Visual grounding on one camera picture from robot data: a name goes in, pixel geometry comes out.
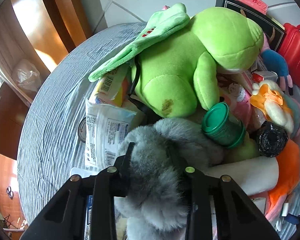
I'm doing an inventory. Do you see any black roll of bags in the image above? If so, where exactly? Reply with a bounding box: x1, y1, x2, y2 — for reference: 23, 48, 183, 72
252, 121, 288, 158

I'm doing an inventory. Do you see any red bear suitcase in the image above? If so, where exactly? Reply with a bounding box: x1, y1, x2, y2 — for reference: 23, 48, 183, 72
279, 23, 300, 88

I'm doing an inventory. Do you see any teal dress pig plush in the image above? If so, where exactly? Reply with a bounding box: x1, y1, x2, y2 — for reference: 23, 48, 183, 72
283, 94, 300, 144

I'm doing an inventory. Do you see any dark wooden cabinet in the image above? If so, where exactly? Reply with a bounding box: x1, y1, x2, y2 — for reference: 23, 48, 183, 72
0, 82, 29, 160

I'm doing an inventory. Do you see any orange green duck plush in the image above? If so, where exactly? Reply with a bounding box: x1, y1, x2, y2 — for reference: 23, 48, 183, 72
250, 80, 294, 135

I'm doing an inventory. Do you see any green frog plush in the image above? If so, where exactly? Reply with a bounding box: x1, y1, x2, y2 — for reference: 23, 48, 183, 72
89, 3, 263, 118

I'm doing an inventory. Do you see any green lid jar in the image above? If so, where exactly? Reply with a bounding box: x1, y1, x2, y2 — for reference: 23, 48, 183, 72
202, 102, 246, 150

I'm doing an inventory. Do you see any blue dress pig plush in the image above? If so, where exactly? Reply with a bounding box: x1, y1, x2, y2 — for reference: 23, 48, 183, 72
260, 33, 293, 95

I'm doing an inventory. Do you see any black gift box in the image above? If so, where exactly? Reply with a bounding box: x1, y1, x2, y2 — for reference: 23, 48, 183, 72
214, 0, 287, 53

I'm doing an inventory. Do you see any grey fluffy plush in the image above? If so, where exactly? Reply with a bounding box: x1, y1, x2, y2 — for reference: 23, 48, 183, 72
114, 118, 225, 239

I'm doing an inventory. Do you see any clear plastic bag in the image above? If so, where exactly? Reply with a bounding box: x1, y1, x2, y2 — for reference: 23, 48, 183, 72
12, 59, 42, 93

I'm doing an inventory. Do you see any white plastic pouch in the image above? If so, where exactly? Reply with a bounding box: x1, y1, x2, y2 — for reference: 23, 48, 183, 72
85, 100, 136, 171

